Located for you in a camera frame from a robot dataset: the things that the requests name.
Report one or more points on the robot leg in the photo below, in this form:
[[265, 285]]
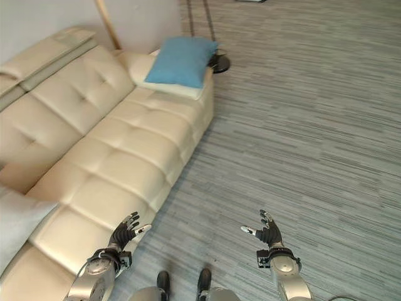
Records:
[[155, 288], [213, 287]]

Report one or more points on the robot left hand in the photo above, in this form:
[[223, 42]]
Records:
[[123, 233]]

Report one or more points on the robot left leg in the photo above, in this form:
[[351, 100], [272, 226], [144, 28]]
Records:
[[155, 288]]

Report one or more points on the cream leather sofa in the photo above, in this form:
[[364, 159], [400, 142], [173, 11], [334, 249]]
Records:
[[94, 131]]

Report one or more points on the wooden floor lamp pole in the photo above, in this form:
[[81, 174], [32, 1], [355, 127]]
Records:
[[108, 23]]

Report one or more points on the light grey cushion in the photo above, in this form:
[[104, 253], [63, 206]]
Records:
[[18, 216]]

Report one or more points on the black round lamp base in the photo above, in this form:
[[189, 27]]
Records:
[[221, 61]]

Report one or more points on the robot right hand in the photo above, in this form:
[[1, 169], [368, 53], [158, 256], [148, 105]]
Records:
[[268, 232]]

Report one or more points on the blue cushion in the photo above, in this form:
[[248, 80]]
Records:
[[181, 61]]

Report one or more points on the white cushion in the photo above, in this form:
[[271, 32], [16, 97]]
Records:
[[163, 82]]

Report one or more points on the robot right leg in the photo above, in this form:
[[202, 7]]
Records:
[[213, 287]]

